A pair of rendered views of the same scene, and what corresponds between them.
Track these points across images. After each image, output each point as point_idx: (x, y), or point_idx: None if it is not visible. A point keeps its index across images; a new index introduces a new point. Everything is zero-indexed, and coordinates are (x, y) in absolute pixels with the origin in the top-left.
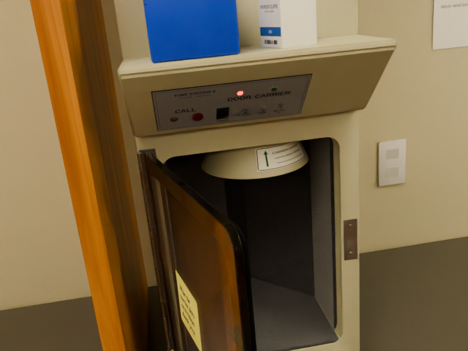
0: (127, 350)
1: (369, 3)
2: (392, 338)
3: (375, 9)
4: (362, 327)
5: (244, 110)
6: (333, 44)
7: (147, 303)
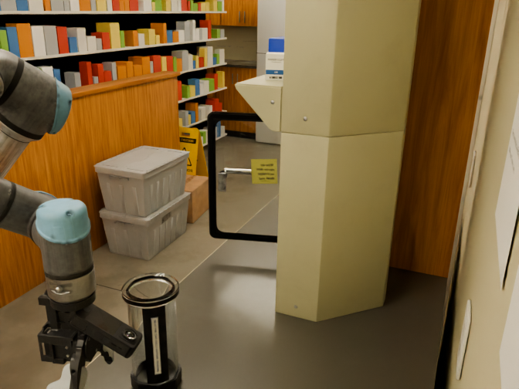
0: None
1: (508, 106)
2: (288, 339)
3: (507, 117)
4: (312, 334)
5: None
6: (252, 79)
7: (418, 270)
